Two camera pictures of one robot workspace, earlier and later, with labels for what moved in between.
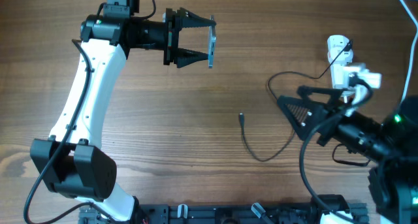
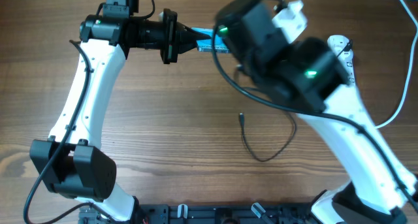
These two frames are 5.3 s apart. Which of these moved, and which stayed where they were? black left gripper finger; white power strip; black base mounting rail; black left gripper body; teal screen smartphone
Moved: teal screen smartphone; black left gripper finger
Stayed: black left gripper body; black base mounting rail; white power strip
